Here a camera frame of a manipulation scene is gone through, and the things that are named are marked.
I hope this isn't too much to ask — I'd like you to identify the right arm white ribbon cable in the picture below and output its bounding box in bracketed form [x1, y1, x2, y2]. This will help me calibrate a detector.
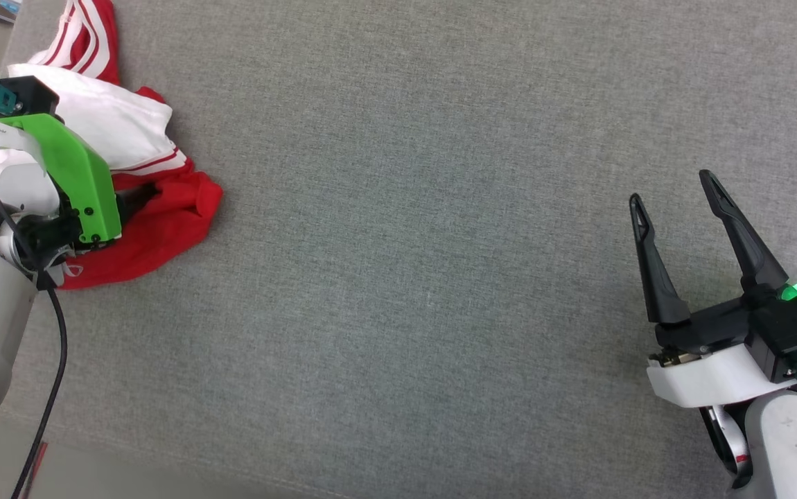
[709, 404, 754, 479]

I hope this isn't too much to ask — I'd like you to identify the red tape strip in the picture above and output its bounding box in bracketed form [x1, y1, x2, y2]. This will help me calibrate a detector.
[23, 444, 49, 494]

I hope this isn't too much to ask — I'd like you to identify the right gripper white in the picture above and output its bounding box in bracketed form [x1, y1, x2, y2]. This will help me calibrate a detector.
[629, 169, 797, 411]

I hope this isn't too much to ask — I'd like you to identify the red and white garment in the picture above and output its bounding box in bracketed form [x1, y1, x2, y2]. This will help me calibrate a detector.
[0, 0, 224, 290]

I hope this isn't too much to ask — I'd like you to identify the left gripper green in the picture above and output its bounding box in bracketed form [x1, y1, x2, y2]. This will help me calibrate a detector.
[0, 113, 161, 274]

